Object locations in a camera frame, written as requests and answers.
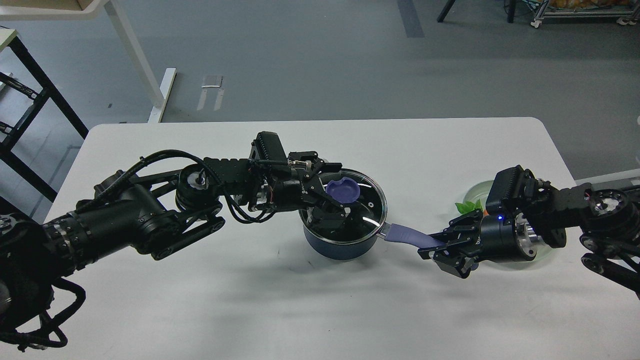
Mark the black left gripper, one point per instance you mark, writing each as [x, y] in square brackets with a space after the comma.
[304, 180]

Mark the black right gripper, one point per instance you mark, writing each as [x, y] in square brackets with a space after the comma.
[454, 259]

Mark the glass lid with blue knob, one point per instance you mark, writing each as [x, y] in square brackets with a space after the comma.
[364, 209]

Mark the blue saucepan with handle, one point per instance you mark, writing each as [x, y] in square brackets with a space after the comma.
[391, 232]

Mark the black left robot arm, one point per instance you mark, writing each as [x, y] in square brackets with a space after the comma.
[162, 204]

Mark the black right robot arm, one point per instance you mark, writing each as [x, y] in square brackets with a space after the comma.
[524, 214]

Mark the toy carrot with green leaves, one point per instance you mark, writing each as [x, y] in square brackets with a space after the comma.
[468, 206]

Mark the clear glass plate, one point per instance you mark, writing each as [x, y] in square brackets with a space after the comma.
[504, 234]

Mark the metal wheeled cart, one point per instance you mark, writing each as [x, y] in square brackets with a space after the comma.
[625, 12]

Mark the black metal rack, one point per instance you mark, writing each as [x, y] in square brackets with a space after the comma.
[49, 92]

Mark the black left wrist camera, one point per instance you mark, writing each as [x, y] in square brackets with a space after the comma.
[267, 150]

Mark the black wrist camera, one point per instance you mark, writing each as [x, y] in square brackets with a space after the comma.
[267, 150]
[506, 188]

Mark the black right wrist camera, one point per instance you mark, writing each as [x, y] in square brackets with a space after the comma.
[506, 188]

